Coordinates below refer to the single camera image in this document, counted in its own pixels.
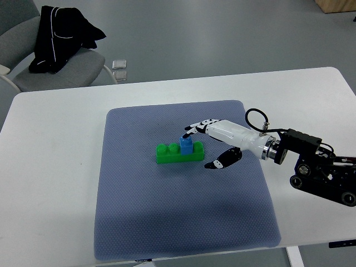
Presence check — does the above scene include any silver floor plate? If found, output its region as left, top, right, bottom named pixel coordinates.
left=112, top=70, right=127, bottom=81
left=112, top=60, right=127, bottom=70

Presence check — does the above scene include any black table control panel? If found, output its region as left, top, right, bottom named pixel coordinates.
left=328, top=239, right=356, bottom=249

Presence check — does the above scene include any green four-stud toy block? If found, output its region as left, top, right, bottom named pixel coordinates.
left=156, top=141, right=205, bottom=164

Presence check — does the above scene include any lower silver floor plate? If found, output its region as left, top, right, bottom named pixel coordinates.
left=112, top=70, right=127, bottom=81

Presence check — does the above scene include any upper silver floor plate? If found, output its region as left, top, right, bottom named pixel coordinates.
left=112, top=60, right=127, bottom=70

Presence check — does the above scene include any white table leg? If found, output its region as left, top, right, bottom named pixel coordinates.
left=285, top=246, right=304, bottom=267

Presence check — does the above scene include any blue toy block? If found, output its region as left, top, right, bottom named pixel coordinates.
left=179, top=136, right=193, bottom=155

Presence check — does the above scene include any grey office chair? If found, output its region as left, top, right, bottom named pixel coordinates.
left=1, top=1, right=110, bottom=93

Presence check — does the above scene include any black jacket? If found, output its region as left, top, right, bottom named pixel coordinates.
left=29, top=6, right=106, bottom=73

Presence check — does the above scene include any wooden box corner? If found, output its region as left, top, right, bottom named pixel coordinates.
left=315, top=0, right=355, bottom=13

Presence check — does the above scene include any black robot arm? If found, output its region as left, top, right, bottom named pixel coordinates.
left=245, top=108, right=355, bottom=207

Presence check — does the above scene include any blue-grey textured mat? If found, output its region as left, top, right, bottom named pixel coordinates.
left=94, top=100, right=281, bottom=261

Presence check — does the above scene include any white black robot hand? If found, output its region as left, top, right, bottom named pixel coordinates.
left=182, top=119, right=277, bottom=169

